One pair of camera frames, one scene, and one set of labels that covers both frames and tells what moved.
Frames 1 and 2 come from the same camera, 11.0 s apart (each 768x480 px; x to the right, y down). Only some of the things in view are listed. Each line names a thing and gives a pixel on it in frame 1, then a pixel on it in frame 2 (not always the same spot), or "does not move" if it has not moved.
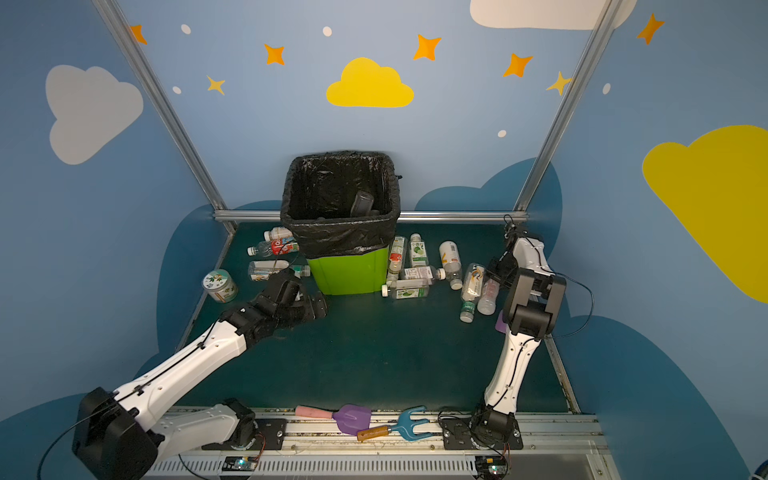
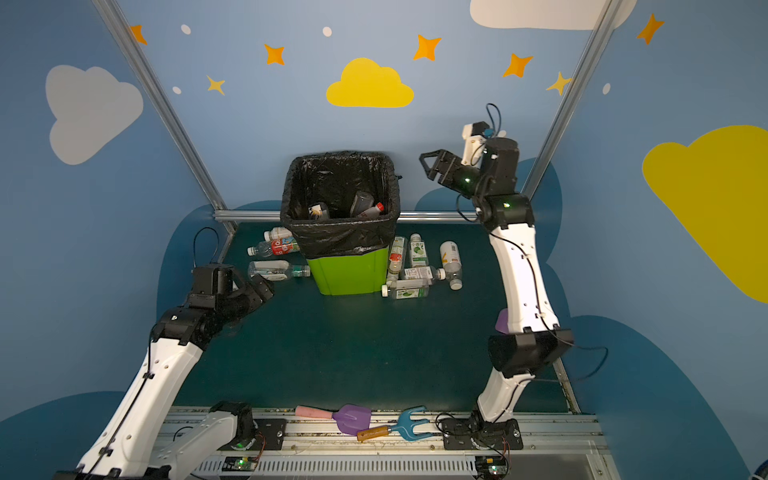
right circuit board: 490,467 does not move
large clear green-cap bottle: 260,270 does not move
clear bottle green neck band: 362,204 does not move
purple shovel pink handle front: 349,418 does not move
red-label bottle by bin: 277,233 does not move
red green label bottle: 275,247 does not move
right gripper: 501,271 -> 450,171
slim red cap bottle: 487,302 -> 372,211
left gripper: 301,302 -> 244,293
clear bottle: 472,287 -> 319,211
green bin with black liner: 343,207 does not move
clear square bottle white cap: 407,289 does not move
